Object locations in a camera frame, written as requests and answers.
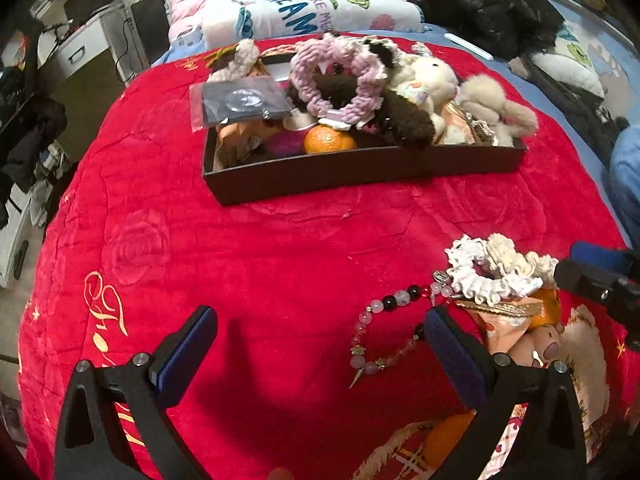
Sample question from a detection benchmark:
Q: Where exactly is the dark brown plush toy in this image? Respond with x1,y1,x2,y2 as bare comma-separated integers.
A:
372,87,436,150

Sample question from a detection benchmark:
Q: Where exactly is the cream and brown crochet scrunchie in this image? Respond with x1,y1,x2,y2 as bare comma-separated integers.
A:
356,34,403,81

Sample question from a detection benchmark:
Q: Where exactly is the dark speaker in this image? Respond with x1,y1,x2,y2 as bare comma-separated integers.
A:
131,0,171,66

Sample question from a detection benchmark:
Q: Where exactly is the white cabinet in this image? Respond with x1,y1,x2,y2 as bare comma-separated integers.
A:
0,175,51,288

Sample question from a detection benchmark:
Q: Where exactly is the pink and black beaded bracelet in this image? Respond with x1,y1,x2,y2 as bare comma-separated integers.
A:
348,270,456,389

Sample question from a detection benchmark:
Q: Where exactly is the white printed pillow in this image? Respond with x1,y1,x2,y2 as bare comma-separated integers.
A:
530,35,606,96

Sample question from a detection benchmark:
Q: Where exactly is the black rectangular tray box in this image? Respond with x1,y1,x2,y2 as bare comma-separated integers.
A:
201,52,528,207

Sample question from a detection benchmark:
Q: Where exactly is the white rabbit plush toy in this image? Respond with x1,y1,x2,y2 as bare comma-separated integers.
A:
390,42,461,131

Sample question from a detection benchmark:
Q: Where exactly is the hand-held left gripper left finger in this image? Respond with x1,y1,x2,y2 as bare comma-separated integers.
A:
54,305,219,480

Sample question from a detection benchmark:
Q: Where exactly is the magenta round item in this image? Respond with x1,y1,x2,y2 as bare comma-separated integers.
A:
267,132,307,157

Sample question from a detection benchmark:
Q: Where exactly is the white cartoon print pillow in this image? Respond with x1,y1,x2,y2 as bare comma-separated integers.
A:
202,0,426,43

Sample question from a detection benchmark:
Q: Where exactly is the pink crochet scrunchie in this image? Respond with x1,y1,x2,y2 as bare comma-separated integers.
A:
289,35,388,128

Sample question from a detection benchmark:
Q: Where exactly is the beige fluffy scrunchie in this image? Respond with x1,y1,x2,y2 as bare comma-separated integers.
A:
207,39,261,83

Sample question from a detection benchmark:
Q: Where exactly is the black packet with clear plastic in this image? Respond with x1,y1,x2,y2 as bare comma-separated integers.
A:
190,77,292,133

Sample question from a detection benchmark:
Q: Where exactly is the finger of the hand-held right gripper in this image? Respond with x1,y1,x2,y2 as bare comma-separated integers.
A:
554,241,632,311

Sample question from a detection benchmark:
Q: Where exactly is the tangerine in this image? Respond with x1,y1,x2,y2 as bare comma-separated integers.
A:
422,410,476,463
303,125,358,156
535,285,561,328

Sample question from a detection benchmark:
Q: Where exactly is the black puffy jacket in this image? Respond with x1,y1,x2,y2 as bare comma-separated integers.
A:
407,0,566,61

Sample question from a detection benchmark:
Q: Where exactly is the dark clothing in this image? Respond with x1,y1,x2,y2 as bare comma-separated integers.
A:
522,57,631,166

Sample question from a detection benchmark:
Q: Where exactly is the beige fluffy plush ball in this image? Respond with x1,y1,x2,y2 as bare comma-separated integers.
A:
456,74,540,141

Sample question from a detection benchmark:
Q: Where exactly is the white stick remote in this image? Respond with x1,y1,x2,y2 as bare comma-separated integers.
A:
444,32,493,61

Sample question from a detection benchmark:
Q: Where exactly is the red printed blanket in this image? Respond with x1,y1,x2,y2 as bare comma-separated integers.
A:
17,35,640,480

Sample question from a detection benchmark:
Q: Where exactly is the white desk with shelves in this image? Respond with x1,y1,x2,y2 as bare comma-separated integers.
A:
30,0,171,86

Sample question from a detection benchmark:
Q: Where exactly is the white crochet scrunchie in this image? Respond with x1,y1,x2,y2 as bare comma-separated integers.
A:
445,235,543,306

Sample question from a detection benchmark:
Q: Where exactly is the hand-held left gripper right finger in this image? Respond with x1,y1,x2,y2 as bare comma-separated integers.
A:
422,306,587,480

